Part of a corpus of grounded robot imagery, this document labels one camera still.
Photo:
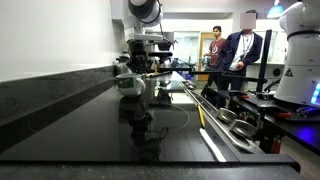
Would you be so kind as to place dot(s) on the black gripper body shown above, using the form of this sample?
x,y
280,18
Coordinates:
x,y
137,51

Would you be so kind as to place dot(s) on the white green mug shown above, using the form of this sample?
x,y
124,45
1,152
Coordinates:
x,y
130,85

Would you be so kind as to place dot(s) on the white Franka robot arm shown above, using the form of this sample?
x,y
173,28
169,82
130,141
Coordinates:
x,y
300,66

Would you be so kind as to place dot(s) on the brown wooden utensil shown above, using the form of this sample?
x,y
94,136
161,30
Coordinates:
x,y
158,74

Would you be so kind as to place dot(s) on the silver stove knob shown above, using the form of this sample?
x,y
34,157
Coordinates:
x,y
226,115
187,83
192,86
243,128

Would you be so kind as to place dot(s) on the wooden door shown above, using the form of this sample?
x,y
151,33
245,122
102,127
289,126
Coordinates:
x,y
204,56

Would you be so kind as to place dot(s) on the black glass top stove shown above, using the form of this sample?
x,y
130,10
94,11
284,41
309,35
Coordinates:
x,y
133,133

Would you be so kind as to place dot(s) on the person in maroon shirt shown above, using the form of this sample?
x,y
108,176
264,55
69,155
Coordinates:
x,y
216,50

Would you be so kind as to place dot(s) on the person in navy jacket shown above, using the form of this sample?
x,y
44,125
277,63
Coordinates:
x,y
241,53

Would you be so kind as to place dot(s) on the red black bar clamp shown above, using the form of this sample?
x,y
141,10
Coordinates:
x,y
245,96
283,115
276,145

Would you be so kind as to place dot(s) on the blue hanging lamp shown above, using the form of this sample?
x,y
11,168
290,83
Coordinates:
x,y
275,10

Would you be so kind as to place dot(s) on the black robot table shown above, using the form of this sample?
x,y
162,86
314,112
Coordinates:
x,y
300,128

